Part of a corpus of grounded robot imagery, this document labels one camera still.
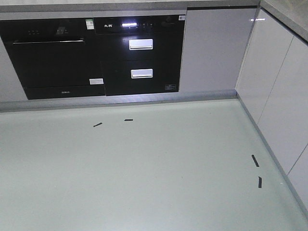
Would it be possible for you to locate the white right side cabinet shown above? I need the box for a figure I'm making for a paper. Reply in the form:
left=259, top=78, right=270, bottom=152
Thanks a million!
left=236, top=9, right=308, bottom=205

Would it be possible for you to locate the silver drawer handle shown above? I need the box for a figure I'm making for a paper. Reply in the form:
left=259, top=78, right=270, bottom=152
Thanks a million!
left=131, top=69, right=153, bottom=79
left=128, top=39, right=153, bottom=51

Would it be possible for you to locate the black disinfection cabinet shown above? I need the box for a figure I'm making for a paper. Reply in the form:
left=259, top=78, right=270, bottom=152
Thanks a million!
left=94, top=14, right=185, bottom=96

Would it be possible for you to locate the grey cabinet door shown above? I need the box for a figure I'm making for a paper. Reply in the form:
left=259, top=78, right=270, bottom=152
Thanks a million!
left=180, top=8, right=257, bottom=92

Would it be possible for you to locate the green energy label sticker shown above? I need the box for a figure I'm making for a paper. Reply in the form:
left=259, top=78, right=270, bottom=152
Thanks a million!
left=85, top=19, right=94, bottom=30

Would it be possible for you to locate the silver lower drawer handle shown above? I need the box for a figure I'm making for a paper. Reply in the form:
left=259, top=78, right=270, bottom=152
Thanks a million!
left=131, top=69, right=153, bottom=79

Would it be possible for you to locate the white info sticker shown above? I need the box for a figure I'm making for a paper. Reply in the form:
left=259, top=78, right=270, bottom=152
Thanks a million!
left=89, top=78, right=104, bottom=85

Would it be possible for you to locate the silver upper drawer handle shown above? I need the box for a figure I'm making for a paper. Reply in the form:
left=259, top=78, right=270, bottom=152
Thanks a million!
left=128, top=39, right=153, bottom=51

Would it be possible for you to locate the grey baseboard plinth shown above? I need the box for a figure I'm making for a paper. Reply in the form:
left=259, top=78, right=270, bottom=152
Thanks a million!
left=0, top=89, right=237, bottom=113

